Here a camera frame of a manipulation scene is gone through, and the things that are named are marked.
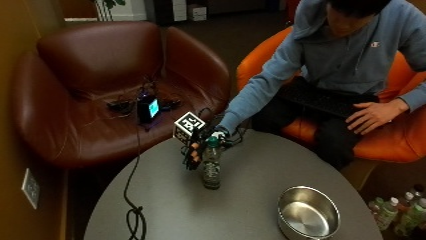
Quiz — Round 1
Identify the black glove cable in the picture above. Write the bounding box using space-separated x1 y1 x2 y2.
196 107 247 149

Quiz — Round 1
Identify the white marker cube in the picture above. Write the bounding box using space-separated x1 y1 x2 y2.
171 111 207 146

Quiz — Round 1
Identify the white cabinet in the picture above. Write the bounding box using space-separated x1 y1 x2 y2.
170 0 188 23

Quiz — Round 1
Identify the clear plastic bottle green cap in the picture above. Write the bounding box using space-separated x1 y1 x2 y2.
200 136 222 191

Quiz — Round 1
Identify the green bottle white cap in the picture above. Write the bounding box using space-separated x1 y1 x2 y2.
375 196 400 232
367 196 385 214

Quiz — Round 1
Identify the long black cable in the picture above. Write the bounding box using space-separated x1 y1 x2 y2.
122 116 149 240

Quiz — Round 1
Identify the large green bottle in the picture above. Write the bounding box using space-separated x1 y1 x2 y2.
392 197 426 238

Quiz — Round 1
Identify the black device with lit screen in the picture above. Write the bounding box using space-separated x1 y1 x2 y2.
135 95 162 125

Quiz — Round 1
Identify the white wall outlet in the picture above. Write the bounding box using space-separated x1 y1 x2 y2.
19 167 41 210

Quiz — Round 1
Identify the the person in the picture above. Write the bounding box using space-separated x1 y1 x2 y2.
216 0 426 171

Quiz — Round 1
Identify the brown leather armchair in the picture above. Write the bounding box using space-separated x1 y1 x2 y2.
9 20 231 170

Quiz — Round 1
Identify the black power adapter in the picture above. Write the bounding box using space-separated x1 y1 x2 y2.
105 99 135 114

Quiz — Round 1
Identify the white plant pot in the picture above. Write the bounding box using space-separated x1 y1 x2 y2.
94 0 147 22

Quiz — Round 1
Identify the orange armchair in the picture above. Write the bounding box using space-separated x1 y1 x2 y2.
235 25 426 164

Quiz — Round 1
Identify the orange bottle white cap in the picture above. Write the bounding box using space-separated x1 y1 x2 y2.
396 191 415 214

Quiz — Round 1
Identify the white cardboard box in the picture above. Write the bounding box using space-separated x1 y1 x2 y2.
186 3 208 22

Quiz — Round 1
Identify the stainless steel bowl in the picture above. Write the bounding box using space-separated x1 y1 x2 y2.
276 185 342 240

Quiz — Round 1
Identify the black keyboard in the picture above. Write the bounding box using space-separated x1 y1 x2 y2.
276 76 380 120

